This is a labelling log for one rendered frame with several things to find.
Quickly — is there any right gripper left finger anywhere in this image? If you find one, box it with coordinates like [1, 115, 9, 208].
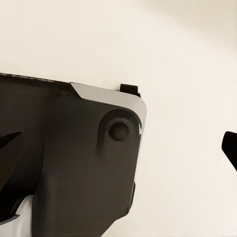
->
[0, 131, 26, 191]

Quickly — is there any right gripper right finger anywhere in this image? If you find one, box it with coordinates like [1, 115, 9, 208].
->
[221, 131, 237, 171]

